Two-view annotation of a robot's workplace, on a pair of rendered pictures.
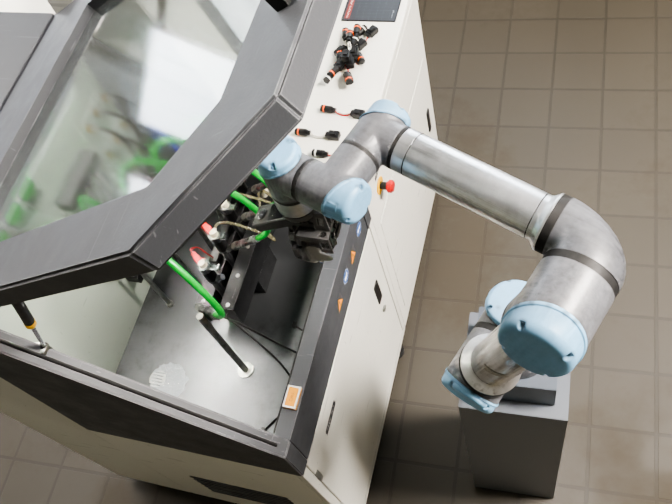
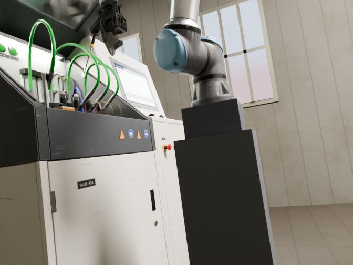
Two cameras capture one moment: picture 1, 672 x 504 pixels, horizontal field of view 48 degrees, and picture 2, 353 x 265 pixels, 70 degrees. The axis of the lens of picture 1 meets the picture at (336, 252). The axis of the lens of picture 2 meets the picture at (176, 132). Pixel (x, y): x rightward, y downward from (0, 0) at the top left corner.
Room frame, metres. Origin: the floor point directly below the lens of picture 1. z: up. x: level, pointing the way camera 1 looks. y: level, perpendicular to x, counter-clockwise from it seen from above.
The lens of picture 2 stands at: (-0.23, 0.01, 0.76)
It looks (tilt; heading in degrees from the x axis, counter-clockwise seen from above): 5 degrees up; 349
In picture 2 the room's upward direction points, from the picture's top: 8 degrees counter-clockwise
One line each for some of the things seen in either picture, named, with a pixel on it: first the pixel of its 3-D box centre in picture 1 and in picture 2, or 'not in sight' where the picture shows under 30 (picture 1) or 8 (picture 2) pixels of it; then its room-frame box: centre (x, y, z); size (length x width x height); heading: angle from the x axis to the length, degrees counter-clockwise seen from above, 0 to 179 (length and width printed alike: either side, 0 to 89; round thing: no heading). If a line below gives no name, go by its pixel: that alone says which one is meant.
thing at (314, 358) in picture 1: (325, 322); (109, 135); (0.84, 0.09, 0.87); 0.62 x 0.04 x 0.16; 146
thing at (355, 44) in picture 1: (350, 51); not in sight; (1.50, -0.24, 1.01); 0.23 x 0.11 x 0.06; 146
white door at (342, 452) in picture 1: (362, 384); (124, 241); (0.83, 0.08, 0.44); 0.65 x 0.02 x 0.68; 146
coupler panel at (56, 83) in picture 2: not in sight; (61, 92); (1.32, 0.37, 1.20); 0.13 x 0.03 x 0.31; 146
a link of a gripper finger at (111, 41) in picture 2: (318, 255); (112, 42); (0.78, 0.03, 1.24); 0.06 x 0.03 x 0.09; 56
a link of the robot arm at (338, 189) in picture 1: (338, 184); not in sight; (0.72, -0.04, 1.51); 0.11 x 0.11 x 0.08; 35
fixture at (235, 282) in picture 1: (245, 259); not in sight; (1.07, 0.22, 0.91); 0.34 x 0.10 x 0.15; 146
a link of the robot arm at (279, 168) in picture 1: (285, 169); not in sight; (0.79, 0.03, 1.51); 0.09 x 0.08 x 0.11; 35
